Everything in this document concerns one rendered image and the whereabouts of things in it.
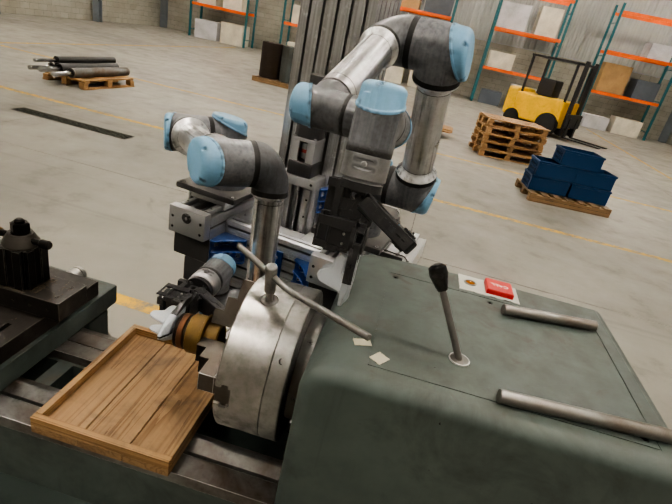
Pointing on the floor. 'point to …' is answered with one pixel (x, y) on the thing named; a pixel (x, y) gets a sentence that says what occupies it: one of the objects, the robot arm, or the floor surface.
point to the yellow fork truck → (530, 109)
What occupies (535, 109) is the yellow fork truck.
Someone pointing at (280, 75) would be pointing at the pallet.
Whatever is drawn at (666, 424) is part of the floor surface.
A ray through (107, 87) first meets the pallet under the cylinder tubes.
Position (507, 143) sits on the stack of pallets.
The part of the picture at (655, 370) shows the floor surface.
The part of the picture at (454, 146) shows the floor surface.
